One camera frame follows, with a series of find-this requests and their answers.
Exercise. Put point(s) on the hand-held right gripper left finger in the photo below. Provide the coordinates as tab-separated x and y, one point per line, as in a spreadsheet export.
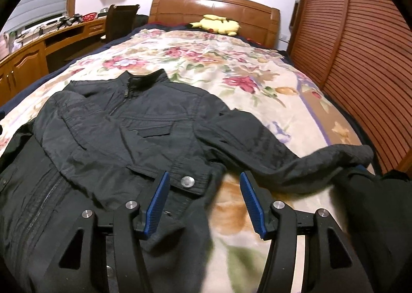
157	203

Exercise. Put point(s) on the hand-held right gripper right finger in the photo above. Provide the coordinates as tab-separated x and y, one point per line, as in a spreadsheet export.
252	206

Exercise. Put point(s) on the floral blanket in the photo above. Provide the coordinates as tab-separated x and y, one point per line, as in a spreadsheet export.
257	93

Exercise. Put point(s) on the black zippered garment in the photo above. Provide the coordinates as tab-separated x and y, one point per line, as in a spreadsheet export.
38	203

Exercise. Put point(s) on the dark cloth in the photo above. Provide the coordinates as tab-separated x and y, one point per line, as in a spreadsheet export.
373	215

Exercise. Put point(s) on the wooden louvered wardrobe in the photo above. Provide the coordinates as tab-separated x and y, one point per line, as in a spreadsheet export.
354	55

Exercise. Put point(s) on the dark chair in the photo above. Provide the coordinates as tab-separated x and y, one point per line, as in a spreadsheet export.
120	23

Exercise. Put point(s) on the yellow plush toy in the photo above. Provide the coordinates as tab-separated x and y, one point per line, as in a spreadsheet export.
219	25

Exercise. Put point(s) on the wooden desk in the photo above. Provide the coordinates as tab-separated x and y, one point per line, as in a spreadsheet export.
25	58

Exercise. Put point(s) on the wooden headboard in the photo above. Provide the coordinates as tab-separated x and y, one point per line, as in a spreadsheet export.
225	6

